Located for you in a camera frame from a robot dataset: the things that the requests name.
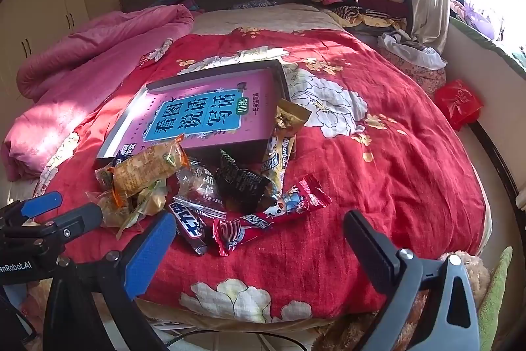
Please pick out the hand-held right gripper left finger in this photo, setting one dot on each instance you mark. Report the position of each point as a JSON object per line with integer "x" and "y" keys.
{"x": 148, "y": 256}

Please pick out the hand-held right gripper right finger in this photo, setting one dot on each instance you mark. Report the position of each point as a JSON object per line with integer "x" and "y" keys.
{"x": 370, "y": 248}

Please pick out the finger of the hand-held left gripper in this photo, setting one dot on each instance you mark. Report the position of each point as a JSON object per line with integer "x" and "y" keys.
{"x": 41, "y": 203}
{"x": 78, "y": 220}

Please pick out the clear pastry packet green label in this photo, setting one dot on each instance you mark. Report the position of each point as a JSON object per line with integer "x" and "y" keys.
{"x": 123, "y": 211}

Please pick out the dark wafer bar packet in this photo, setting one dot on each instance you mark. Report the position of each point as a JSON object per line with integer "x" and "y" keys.
{"x": 189, "y": 223}

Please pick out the blue snack packet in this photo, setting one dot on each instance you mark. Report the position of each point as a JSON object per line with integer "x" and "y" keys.
{"x": 123, "y": 156}

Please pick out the orange bread packet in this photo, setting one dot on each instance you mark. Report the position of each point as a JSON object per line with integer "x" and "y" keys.
{"x": 144, "y": 166}

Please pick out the red candy packet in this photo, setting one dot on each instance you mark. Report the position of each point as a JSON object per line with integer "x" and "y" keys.
{"x": 287, "y": 203}

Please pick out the grey cardboard box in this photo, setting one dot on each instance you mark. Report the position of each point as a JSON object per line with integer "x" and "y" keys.
{"x": 127, "y": 116}

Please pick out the black green pea packet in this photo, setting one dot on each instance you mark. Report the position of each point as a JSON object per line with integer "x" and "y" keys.
{"x": 238, "y": 182}

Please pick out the yellow candy packet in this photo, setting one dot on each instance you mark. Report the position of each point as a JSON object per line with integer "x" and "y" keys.
{"x": 283, "y": 153}

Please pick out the red floral blanket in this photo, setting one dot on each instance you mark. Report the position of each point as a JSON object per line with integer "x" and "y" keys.
{"x": 370, "y": 178}

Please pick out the brown plush toy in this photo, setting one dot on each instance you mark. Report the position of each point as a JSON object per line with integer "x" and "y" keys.
{"x": 476, "y": 273}

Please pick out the green towel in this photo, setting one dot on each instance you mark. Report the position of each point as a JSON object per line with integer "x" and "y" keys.
{"x": 499, "y": 293}

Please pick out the pink quilt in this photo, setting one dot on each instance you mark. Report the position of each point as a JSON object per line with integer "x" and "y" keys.
{"x": 82, "y": 67}

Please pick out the red plastic bag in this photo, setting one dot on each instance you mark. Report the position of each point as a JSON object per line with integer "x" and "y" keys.
{"x": 458, "y": 102}

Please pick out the pink floral cloth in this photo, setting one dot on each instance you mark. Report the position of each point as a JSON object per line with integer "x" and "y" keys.
{"x": 419, "y": 77}

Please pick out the pink book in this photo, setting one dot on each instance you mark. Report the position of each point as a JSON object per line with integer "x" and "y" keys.
{"x": 254, "y": 96}

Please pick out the cream wardrobe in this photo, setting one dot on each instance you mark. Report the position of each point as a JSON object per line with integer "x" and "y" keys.
{"x": 41, "y": 5}

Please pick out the white plastic bag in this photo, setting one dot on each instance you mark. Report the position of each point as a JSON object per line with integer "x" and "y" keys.
{"x": 411, "y": 51}

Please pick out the green edged sill mat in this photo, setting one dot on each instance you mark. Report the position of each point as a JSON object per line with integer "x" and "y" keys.
{"x": 489, "y": 42}

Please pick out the beige bed sheet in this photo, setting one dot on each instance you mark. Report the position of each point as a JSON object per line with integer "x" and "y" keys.
{"x": 267, "y": 20}

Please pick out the dark bed frame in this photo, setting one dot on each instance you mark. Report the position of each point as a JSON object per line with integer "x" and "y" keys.
{"x": 493, "y": 153}

